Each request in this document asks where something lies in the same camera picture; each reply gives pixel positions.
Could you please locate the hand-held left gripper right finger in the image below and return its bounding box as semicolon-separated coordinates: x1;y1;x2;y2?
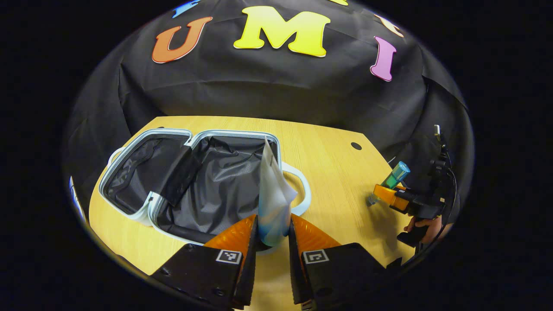
288;213;404;311

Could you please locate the light blue suitcase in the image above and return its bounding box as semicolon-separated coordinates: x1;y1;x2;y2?
99;127;312;256

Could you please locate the green bottle with blue cap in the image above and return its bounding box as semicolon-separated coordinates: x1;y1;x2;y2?
367;161;411;207

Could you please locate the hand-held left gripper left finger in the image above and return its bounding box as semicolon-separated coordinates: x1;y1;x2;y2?
150;214;259;310

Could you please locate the black backdrop cloth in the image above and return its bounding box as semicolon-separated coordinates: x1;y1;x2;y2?
63;0;474;203

